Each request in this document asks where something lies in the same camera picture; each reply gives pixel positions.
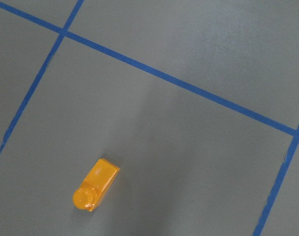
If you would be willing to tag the orange trapezoid block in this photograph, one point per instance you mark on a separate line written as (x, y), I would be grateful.
(95, 185)

